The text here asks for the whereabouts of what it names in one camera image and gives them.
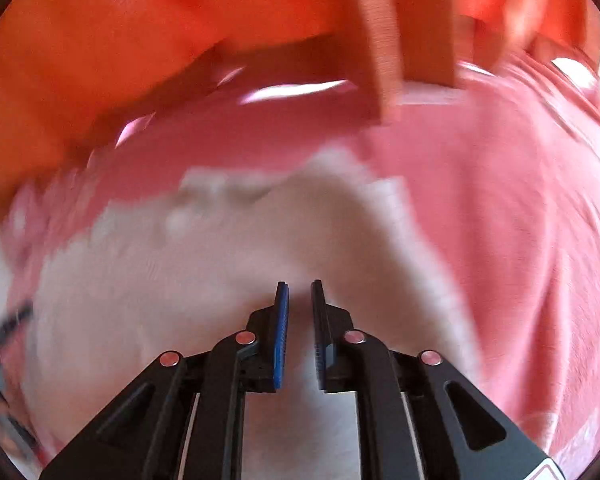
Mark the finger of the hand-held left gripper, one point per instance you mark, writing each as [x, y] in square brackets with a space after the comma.
[0, 350]

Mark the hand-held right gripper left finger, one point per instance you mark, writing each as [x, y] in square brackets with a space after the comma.
[281, 330]

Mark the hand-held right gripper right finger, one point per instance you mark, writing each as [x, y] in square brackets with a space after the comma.
[319, 330]

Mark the white small garment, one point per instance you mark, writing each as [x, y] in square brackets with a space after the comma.
[195, 280]

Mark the pink bed sheet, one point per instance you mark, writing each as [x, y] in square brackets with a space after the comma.
[480, 220]

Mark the orange basket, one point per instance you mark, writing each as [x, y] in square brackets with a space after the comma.
[180, 50]

